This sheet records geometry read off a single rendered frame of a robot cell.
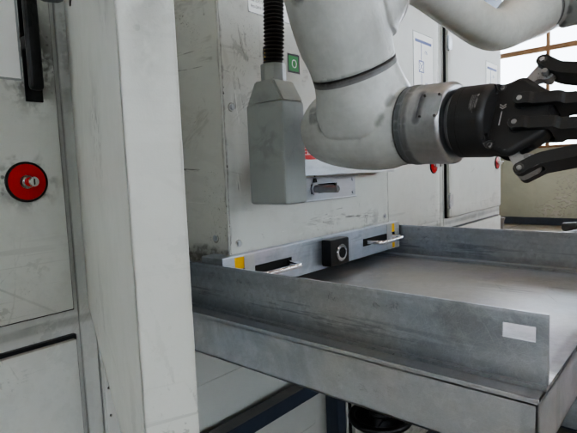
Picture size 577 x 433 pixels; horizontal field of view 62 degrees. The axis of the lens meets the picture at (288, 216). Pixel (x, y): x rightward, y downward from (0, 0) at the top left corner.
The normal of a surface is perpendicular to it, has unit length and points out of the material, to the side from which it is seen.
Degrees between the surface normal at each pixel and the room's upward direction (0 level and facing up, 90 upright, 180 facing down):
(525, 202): 90
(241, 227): 90
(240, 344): 90
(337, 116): 113
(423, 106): 66
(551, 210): 90
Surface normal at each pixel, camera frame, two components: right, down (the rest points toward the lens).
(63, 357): 0.76, 0.03
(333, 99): -0.59, 0.52
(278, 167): -0.66, 0.10
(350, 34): 0.07, 0.48
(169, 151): 0.44, 0.07
